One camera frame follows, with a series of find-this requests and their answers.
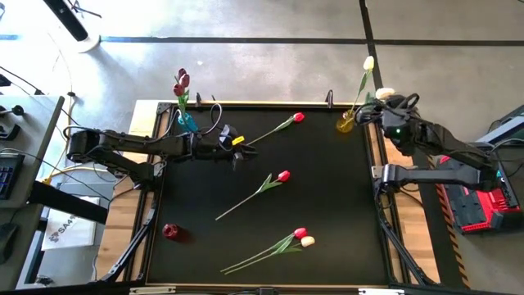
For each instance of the black keyboard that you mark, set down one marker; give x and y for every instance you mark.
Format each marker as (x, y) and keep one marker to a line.
(10, 176)

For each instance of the black table frame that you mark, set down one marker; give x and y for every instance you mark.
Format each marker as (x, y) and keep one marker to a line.
(307, 291)

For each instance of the red vase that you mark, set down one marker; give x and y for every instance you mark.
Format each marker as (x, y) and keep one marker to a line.
(170, 231)

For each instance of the black desk beam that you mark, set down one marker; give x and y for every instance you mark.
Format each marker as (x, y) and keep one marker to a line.
(69, 202)

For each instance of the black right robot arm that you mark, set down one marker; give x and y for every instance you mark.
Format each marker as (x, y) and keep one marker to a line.
(442, 143)

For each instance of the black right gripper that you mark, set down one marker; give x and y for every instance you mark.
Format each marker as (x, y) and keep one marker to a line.
(391, 111)

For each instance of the black computer mouse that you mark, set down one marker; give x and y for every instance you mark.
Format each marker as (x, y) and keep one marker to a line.
(7, 241)

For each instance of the red and black tool case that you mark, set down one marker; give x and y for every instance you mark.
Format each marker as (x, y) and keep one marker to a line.
(479, 209)

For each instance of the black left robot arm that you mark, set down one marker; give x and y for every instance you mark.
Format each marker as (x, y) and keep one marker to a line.
(123, 141)

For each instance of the dark red tulip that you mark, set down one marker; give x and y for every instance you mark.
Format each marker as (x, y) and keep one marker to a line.
(178, 89)
(181, 73)
(185, 80)

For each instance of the teal glass vase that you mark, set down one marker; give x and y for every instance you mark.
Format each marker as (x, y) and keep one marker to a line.
(187, 123)

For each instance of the grey desk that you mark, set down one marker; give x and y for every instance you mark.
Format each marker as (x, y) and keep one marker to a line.
(28, 123)

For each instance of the black table clamp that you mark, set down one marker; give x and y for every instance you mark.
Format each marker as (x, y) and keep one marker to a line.
(329, 99)
(199, 100)

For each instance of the white tulip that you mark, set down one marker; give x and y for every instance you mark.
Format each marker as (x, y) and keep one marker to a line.
(369, 62)
(385, 93)
(308, 241)

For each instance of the grey equipment case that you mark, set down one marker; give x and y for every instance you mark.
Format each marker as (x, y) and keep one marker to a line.
(507, 127)

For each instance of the yellow glass vase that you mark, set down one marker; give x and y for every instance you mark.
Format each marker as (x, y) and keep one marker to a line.
(345, 124)

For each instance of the black bar on white base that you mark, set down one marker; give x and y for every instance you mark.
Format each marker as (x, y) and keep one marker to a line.
(67, 18)

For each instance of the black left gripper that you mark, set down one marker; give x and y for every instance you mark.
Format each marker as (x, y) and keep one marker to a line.
(209, 147)

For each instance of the white printed box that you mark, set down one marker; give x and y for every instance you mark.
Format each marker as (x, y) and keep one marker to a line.
(78, 233)

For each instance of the yellow tag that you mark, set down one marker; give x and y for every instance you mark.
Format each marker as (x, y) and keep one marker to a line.
(238, 141)

